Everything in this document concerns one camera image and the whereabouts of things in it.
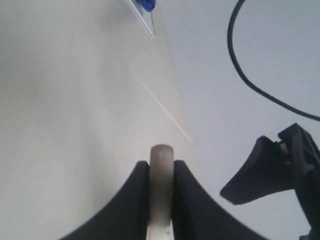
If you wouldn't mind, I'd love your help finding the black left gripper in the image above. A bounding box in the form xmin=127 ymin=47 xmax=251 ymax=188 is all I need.
xmin=219 ymin=123 xmax=320 ymax=240

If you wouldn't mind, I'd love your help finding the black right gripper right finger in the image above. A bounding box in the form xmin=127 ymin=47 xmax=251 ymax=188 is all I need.
xmin=172 ymin=160 xmax=265 ymax=240

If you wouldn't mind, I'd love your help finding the white paint brush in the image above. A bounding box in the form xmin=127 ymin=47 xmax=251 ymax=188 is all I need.
xmin=147 ymin=144 xmax=174 ymax=240

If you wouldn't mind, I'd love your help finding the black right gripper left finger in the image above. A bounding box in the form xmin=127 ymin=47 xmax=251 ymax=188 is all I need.
xmin=63 ymin=161 xmax=149 ymax=240

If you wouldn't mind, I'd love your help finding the blue object on tray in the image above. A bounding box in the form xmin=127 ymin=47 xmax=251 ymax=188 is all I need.
xmin=137 ymin=0 xmax=157 ymax=13

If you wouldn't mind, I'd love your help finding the black cable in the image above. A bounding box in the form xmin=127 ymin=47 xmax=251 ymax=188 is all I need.
xmin=227 ymin=0 xmax=320 ymax=120

